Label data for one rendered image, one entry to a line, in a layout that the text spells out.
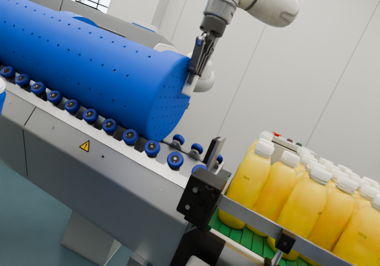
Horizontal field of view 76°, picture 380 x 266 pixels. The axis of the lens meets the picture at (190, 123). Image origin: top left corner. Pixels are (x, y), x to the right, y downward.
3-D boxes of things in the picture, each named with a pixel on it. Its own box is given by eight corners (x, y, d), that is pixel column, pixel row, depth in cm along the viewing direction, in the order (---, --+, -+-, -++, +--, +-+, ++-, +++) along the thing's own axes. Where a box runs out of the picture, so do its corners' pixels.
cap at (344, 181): (358, 193, 53) (362, 186, 52) (347, 190, 51) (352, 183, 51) (342, 184, 56) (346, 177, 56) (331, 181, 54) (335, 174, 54)
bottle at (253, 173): (224, 208, 63) (254, 144, 60) (247, 225, 60) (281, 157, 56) (211, 214, 57) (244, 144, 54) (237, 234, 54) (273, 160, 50)
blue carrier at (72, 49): (19, 59, 115) (32, -2, 109) (176, 136, 92) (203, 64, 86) (-58, 47, 89) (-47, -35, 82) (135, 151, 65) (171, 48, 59)
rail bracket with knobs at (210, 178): (186, 201, 59) (202, 164, 58) (212, 216, 57) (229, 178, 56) (170, 218, 50) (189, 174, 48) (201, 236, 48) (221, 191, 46)
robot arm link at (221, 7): (238, 11, 74) (231, 30, 75) (212, 3, 77) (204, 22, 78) (234, -2, 66) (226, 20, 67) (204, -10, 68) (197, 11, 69)
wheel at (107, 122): (118, 120, 73) (116, 116, 72) (118, 132, 71) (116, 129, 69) (103, 122, 73) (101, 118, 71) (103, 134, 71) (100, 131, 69)
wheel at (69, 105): (81, 100, 77) (78, 96, 76) (80, 112, 75) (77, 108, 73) (67, 103, 77) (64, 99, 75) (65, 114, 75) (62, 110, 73)
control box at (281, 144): (254, 151, 101) (264, 129, 100) (301, 173, 96) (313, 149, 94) (252, 155, 92) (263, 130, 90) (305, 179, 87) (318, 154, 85)
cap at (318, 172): (306, 172, 52) (310, 165, 52) (315, 174, 54) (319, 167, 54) (322, 182, 49) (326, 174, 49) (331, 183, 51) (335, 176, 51)
